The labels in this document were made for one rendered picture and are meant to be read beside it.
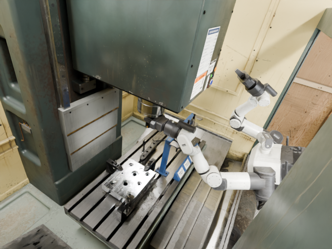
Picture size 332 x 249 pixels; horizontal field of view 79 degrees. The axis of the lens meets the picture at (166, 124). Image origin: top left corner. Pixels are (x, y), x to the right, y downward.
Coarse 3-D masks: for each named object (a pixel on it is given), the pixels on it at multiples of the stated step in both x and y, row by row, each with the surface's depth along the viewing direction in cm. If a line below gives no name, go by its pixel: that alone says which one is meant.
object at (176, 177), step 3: (198, 144) 181; (186, 159) 162; (189, 159) 165; (183, 162) 158; (189, 162) 164; (180, 165) 155; (183, 165) 157; (183, 168) 156; (177, 171) 149; (174, 174) 148; (177, 174) 149; (183, 174) 155; (174, 177) 150; (177, 177) 148; (177, 180) 149
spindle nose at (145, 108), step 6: (138, 102) 104; (144, 102) 100; (138, 108) 105; (144, 108) 102; (150, 108) 101; (156, 108) 101; (162, 108) 103; (144, 114) 104; (150, 114) 103; (156, 114) 103; (162, 114) 106
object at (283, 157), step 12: (276, 144) 127; (288, 144) 127; (252, 156) 124; (264, 156) 119; (276, 156) 117; (288, 156) 115; (252, 168) 118; (276, 168) 110; (288, 168) 110; (276, 180) 112
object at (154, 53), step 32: (96, 0) 83; (128, 0) 76; (160, 0) 70; (192, 0) 65; (224, 0) 81; (96, 32) 90; (128, 32) 82; (160, 32) 75; (192, 32) 69; (224, 32) 101; (96, 64) 98; (128, 64) 89; (160, 64) 81; (192, 64) 77; (160, 96) 88
